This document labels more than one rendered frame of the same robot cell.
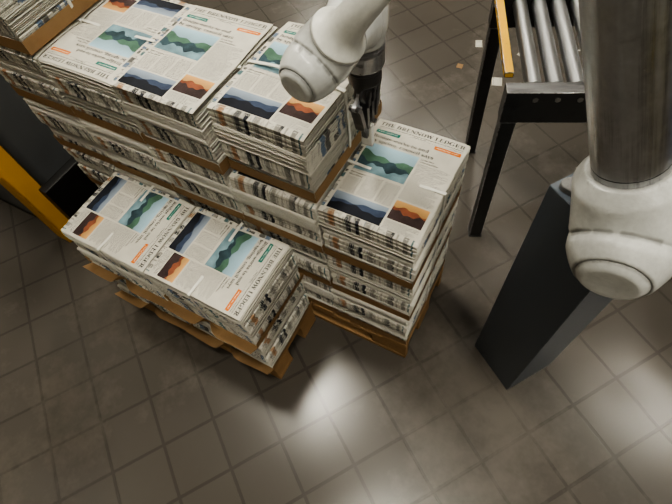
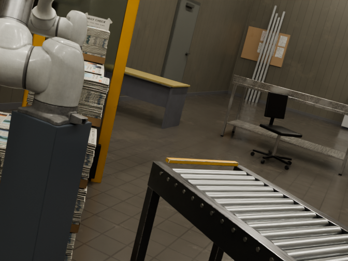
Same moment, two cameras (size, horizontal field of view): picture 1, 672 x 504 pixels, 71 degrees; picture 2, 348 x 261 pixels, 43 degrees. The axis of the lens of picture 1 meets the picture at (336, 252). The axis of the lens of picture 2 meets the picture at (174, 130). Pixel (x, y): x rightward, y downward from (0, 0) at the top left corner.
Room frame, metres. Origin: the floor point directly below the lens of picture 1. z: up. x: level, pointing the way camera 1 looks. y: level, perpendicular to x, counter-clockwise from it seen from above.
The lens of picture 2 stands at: (-0.36, -1.91, 1.38)
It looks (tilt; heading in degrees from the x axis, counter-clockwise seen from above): 12 degrees down; 41
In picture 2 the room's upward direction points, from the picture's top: 14 degrees clockwise
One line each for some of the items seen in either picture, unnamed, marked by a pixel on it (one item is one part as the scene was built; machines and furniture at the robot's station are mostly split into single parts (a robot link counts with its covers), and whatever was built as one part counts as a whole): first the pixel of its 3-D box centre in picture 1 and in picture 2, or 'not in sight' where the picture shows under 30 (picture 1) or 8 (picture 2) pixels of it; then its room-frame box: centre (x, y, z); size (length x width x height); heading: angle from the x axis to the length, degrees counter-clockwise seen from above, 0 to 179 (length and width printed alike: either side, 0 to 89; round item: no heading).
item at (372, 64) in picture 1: (363, 53); not in sight; (0.85, -0.13, 1.19); 0.09 x 0.09 x 0.06
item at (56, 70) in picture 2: not in sight; (58, 70); (0.50, -0.59, 1.17); 0.18 x 0.16 x 0.22; 140
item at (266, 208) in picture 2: not in sight; (264, 211); (1.21, -1.13, 0.77); 0.47 x 0.05 x 0.05; 165
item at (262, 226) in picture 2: not in sight; (287, 226); (1.18, -1.26, 0.77); 0.47 x 0.05 x 0.05; 165
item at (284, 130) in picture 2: not in sight; (279, 129); (5.07, 0.91, 0.47); 0.60 x 0.59 x 0.93; 107
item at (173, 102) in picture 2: not in sight; (142, 96); (4.43, 3.03, 0.33); 1.24 x 0.64 x 0.67; 109
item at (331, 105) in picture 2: not in sight; (290, 121); (5.94, 1.22, 0.50); 1.96 x 0.73 x 1.00; 108
